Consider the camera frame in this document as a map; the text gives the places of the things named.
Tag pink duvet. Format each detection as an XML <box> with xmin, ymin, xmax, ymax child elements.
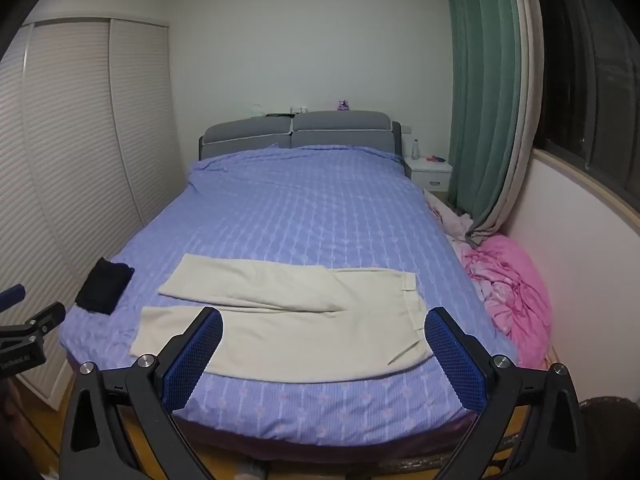
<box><xmin>460</xmin><ymin>234</ymin><xmax>552</xmax><ymax>367</ymax></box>

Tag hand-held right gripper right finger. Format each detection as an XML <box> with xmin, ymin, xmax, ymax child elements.
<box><xmin>424</xmin><ymin>306</ymin><xmax>586</xmax><ymax>480</ymax></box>

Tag cream pants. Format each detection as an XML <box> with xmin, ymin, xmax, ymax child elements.
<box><xmin>129</xmin><ymin>253</ymin><xmax>435</xmax><ymax>379</ymax></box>

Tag beige curtain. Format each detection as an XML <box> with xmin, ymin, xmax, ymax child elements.
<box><xmin>465</xmin><ymin>0</ymin><xmax>546</xmax><ymax>247</ymax></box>

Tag green curtain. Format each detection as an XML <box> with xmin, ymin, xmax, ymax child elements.
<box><xmin>444</xmin><ymin>0</ymin><xmax>523</xmax><ymax>218</ymax></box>

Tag white nightstand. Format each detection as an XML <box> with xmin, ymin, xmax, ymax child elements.
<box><xmin>404</xmin><ymin>156</ymin><xmax>454</xmax><ymax>192</ymax></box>

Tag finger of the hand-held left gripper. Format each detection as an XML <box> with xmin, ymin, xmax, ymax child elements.
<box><xmin>0</xmin><ymin>284</ymin><xmax>26</xmax><ymax>314</ymax></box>
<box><xmin>17</xmin><ymin>301</ymin><xmax>67</xmax><ymax>341</ymax></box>

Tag black folded cloth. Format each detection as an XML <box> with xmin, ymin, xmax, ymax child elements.
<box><xmin>75</xmin><ymin>257</ymin><xmax>135</xmax><ymax>316</ymax></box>

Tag dark window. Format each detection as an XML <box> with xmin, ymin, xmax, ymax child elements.
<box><xmin>532</xmin><ymin>0</ymin><xmax>640</xmax><ymax>206</ymax></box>

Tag pale pink crumpled cloth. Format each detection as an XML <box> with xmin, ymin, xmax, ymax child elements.
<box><xmin>424</xmin><ymin>189</ymin><xmax>477</xmax><ymax>250</ymax></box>

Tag grey padded headboard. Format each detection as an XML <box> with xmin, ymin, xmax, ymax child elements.
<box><xmin>198</xmin><ymin>110</ymin><xmax>402</xmax><ymax>162</ymax></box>

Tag white louvered wardrobe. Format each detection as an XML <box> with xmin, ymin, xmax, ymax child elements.
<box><xmin>0</xmin><ymin>19</ymin><xmax>191</xmax><ymax>403</ymax></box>

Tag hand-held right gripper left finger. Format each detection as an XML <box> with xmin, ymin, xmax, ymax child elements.
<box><xmin>59</xmin><ymin>306</ymin><xmax>224</xmax><ymax>480</ymax></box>

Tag bed with blue floral sheet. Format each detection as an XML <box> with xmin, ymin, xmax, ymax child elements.
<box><xmin>59</xmin><ymin>144</ymin><xmax>521</xmax><ymax>466</ymax></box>

